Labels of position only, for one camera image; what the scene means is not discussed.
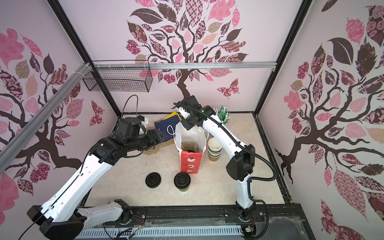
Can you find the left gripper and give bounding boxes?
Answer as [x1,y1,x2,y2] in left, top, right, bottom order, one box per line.
[126,128,167,152]

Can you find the white red paper bag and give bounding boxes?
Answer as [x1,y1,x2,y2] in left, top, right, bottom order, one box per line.
[167,122,208,174]

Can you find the black cup lid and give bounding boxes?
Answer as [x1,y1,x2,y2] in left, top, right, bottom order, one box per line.
[174,173,191,188]
[181,141,199,153]

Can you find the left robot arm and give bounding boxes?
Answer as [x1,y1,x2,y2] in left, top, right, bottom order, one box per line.
[27,116,166,240]

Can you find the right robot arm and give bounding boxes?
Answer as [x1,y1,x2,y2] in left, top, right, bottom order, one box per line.
[174,96,277,221]

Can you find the navy napkin stack box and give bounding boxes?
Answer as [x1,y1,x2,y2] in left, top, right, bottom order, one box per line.
[155,112,181,148]

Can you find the stack of paper cups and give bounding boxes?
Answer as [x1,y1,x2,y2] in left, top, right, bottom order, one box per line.
[208,138,223,162]

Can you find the stack of black lids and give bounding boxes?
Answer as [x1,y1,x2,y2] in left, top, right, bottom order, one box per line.
[145,172,162,189]

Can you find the aluminium rail back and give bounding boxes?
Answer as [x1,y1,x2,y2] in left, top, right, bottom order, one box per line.
[94,62,277,70]

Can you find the aluminium rail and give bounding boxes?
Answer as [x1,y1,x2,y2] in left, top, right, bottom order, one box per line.
[94,62,277,70]
[1,63,92,173]

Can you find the black wire basket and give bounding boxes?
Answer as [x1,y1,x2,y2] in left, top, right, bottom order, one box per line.
[83,60,153,93]

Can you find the white cable duct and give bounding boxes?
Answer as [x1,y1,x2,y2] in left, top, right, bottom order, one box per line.
[76,226,242,240]

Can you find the aluminium rail left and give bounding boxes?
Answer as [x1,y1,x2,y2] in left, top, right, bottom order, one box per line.
[1,63,92,173]

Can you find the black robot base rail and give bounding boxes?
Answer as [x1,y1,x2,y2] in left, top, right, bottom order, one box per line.
[56,203,316,240]

